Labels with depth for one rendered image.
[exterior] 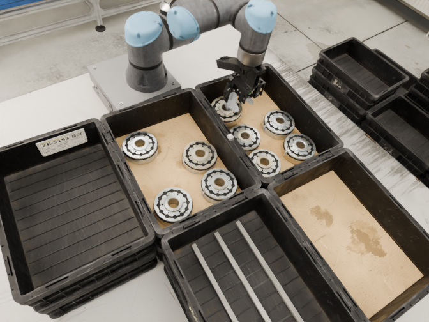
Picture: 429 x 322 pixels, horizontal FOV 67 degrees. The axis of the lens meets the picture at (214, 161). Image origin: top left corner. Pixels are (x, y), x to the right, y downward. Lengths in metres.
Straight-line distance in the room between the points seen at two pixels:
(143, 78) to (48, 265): 0.65
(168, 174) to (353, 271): 0.57
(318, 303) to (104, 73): 1.01
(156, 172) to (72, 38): 2.04
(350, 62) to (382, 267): 1.39
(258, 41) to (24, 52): 2.19
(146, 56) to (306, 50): 2.04
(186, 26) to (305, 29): 2.47
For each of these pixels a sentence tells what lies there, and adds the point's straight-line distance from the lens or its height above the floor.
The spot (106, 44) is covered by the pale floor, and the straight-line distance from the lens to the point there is 2.76.
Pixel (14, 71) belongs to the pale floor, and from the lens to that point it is 2.68.
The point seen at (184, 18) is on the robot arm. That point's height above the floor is 1.21.
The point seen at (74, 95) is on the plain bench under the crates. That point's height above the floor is 0.70.
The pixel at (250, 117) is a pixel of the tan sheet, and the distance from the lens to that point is 1.12.
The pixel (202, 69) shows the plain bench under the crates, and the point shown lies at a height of 0.70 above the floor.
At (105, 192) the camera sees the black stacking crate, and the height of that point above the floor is 0.83.
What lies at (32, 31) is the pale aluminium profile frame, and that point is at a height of 0.14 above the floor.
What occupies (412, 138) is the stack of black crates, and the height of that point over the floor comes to 0.38.
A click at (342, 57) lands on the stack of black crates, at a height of 0.49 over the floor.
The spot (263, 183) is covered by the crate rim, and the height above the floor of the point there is 0.93.
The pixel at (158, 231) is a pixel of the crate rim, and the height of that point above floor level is 0.93.
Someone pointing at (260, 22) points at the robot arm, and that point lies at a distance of 0.83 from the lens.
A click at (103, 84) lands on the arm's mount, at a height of 0.81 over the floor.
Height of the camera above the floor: 1.64
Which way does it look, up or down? 56 degrees down
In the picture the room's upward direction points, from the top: 11 degrees clockwise
